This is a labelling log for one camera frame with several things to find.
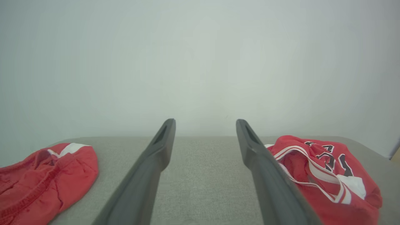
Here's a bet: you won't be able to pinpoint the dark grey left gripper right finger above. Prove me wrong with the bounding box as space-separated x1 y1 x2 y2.
236 119 323 225

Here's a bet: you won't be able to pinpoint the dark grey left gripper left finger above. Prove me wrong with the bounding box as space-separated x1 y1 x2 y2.
92 118 176 225

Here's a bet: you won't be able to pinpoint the red jersey with black numbers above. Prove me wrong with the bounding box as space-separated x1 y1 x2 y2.
264 135 383 225

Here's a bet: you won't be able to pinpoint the red shorts with white stripes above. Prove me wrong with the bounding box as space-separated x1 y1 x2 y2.
0 143 99 225

